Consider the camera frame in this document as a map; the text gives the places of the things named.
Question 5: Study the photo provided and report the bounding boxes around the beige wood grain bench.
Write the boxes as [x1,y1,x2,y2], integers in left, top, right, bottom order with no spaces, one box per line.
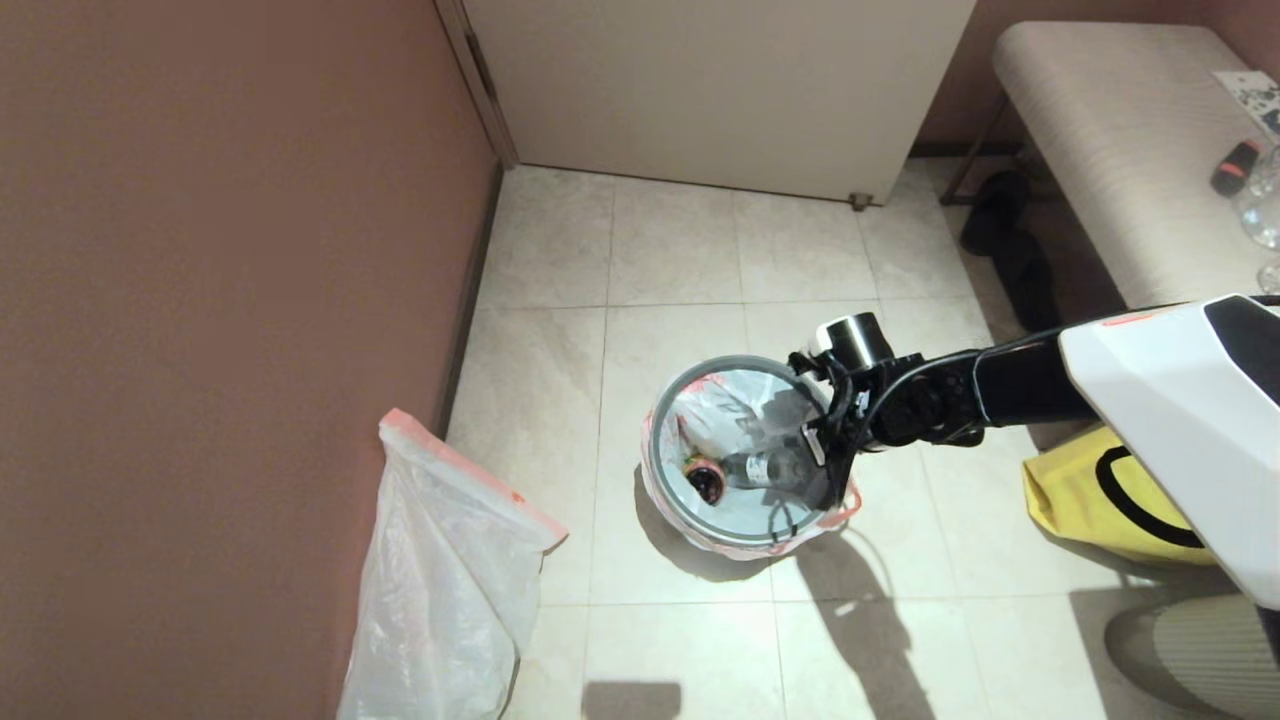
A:
[992,22,1280,311]

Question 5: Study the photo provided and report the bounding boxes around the white door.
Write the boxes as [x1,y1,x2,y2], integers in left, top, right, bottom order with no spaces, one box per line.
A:
[460,0,976,208]

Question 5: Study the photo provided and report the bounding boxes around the white door frame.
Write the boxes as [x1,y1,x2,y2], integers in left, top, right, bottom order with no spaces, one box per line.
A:
[433,0,520,172]

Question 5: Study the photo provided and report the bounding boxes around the black right elbow cable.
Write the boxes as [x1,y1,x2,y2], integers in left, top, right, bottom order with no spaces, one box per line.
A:
[1094,446,1204,550]

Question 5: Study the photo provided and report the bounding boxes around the clear plastic bag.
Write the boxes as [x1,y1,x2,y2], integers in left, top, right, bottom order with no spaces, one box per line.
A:
[640,370,863,561]

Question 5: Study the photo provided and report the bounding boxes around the white blue printed card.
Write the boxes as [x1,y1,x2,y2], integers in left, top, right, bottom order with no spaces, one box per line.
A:
[1212,70,1280,136]

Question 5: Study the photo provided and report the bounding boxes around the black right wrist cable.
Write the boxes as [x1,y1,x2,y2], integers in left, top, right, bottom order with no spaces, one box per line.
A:
[800,328,1066,453]

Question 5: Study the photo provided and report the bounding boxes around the round colourful food cup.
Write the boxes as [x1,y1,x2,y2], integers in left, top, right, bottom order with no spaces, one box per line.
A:
[684,456,727,508]

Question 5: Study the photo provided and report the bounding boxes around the yellow fabric bag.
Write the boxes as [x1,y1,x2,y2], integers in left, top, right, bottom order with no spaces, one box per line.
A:
[1021,425,1219,567]

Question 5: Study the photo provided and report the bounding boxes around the clear plastic bottle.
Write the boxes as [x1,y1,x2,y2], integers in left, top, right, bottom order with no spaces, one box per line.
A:
[722,450,803,491]

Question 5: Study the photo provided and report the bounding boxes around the small black red object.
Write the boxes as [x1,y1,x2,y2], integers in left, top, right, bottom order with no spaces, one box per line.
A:
[1210,140,1261,198]

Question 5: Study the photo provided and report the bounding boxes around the gray bin rim ring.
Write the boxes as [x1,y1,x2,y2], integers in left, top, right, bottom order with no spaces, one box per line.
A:
[647,356,848,547]

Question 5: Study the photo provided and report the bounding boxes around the black slipper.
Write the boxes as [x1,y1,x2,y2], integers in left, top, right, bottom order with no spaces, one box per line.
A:
[960,170,1031,257]
[995,232,1062,334]

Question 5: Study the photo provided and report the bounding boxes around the grey ribbed cushion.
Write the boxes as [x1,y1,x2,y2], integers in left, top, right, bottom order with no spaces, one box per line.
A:
[1103,592,1280,720]

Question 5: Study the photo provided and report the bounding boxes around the thin metal bench leg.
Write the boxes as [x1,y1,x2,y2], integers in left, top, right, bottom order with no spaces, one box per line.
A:
[940,96,1011,207]

